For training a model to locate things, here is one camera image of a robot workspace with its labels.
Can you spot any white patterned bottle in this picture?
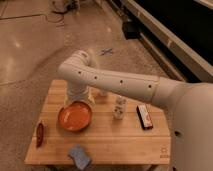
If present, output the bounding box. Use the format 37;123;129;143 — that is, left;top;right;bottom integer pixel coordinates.
113;96;126;120

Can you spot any wooden table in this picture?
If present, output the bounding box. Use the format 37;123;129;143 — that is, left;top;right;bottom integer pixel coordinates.
25;80;170;165

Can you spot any black and red box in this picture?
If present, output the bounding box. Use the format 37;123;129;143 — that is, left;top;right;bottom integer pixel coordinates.
136;105;153;130

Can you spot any white machine base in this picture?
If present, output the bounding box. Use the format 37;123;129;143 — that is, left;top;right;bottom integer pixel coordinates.
49;0;80;14

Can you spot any orange ceramic bowl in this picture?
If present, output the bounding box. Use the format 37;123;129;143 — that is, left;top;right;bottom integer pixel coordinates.
58;101;92;132

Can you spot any clear plastic cup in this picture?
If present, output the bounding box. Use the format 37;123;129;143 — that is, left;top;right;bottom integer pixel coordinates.
99;90;108;97

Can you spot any black box on floor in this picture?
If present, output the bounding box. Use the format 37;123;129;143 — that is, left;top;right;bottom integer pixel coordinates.
122;22;140;39

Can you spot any blue sponge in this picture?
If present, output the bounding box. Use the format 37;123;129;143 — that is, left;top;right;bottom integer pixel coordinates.
68;144;91;170

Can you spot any long counter rail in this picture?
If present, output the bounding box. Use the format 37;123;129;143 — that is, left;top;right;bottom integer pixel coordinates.
109;0;213;84

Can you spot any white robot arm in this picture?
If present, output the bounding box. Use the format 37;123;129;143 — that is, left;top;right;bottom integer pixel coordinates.
58;50;213;171

